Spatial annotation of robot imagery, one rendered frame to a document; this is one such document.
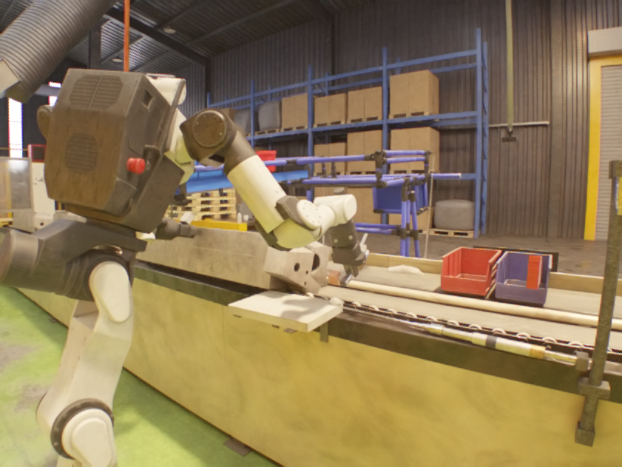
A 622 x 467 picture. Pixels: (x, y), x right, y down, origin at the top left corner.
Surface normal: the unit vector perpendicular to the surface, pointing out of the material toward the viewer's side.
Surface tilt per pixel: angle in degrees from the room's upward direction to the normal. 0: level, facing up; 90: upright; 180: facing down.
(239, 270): 80
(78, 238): 90
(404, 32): 90
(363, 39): 90
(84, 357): 90
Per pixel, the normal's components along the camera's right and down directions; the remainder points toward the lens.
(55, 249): 0.80, 0.07
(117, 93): -0.09, -0.19
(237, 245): -0.58, -0.07
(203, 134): -0.05, 0.09
